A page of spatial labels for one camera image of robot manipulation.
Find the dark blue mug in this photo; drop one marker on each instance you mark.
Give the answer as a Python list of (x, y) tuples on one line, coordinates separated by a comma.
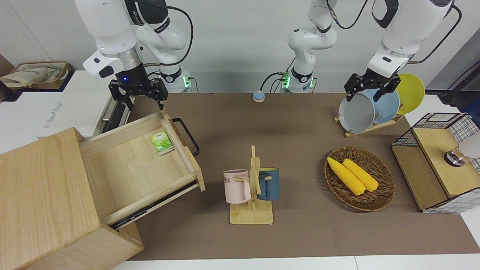
[(270, 185)]

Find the blue dome wooden knob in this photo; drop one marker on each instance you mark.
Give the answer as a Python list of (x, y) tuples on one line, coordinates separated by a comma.
[(258, 96)]

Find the beige paper bag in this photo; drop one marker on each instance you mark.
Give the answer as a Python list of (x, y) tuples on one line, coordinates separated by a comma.
[(33, 75)]

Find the yellow corn cob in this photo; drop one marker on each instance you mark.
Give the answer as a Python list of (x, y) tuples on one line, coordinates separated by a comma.
[(347, 178), (362, 175)]

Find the brown wicker basket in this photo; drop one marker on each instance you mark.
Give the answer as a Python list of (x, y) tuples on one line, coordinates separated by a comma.
[(378, 198)]

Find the silver white round fixture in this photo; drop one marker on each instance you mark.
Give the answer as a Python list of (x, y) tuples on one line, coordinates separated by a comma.
[(454, 157)]

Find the wooden plate rack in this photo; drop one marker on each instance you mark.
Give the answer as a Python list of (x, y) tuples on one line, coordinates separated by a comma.
[(356, 132)]

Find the pink mug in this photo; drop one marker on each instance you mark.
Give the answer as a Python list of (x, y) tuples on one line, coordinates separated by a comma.
[(236, 187)]

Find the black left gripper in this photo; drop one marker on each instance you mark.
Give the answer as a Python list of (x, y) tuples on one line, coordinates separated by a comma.
[(371, 81)]

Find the wooden mug rack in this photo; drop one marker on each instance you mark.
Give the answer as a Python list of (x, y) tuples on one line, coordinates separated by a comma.
[(252, 215)]

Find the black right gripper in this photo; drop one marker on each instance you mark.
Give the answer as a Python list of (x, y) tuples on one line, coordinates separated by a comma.
[(131, 84)]

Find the brown table mat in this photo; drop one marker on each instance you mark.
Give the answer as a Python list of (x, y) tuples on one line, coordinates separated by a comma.
[(300, 123)]

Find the white oven appliance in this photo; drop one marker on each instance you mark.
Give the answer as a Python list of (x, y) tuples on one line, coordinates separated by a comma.
[(56, 108)]

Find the light wooden drawer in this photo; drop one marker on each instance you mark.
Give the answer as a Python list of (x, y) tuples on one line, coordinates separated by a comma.
[(131, 176)]

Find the light blue plate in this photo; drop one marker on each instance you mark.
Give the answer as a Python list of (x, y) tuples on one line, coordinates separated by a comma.
[(388, 107)]

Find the grey plate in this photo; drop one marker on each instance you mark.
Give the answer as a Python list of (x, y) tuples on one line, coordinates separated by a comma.
[(356, 114)]

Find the yellow plate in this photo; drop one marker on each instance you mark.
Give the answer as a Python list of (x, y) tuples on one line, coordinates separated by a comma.
[(410, 93)]

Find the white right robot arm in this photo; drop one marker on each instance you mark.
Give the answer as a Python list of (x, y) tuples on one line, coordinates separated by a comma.
[(108, 30)]

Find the light wooden cabinet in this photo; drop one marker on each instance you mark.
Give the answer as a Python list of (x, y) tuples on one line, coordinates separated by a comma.
[(41, 195)]

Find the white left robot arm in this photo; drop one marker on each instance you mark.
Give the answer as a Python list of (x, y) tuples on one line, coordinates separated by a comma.
[(408, 30)]

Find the green tea packet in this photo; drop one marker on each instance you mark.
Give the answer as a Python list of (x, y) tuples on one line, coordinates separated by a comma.
[(162, 143)]

